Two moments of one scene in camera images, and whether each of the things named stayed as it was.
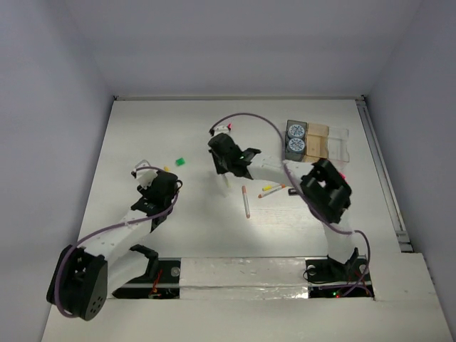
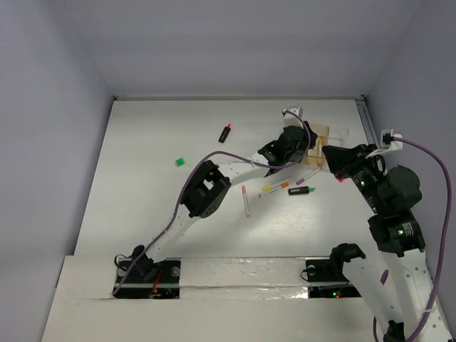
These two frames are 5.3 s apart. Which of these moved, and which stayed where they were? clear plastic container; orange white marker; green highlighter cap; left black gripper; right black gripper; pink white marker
Moved: left black gripper; right black gripper
Stayed: green highlighter cap; orange white marker; pink white marker; clear plastic container
